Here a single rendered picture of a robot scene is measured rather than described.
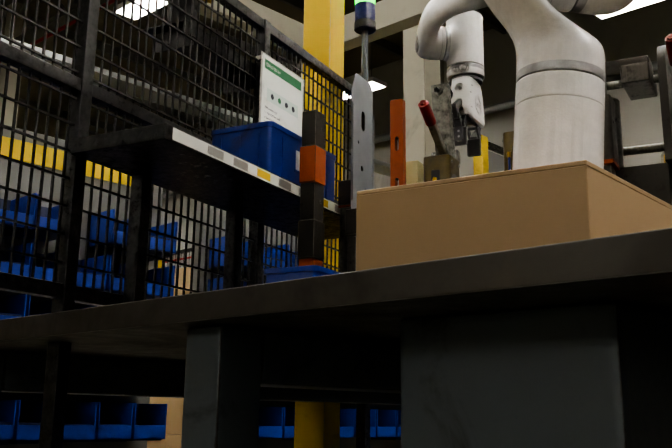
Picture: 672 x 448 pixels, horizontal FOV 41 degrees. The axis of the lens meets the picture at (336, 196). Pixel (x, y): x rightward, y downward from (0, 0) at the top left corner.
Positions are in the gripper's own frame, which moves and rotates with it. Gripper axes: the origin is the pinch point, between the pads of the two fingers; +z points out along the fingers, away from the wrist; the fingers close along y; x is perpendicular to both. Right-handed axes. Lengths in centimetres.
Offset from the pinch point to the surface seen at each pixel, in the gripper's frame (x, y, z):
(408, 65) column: 298, 672, -321
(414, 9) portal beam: 157, 350, -219
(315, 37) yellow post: 63, 43, -56
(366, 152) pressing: 26.6, 3.5, -3.0
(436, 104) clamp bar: 0.7, -16.8, -4.6
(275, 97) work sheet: 54, 6, -22
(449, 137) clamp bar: -1.6, -15.7, 2.6
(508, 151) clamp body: -16.1, -22.9, 9.5
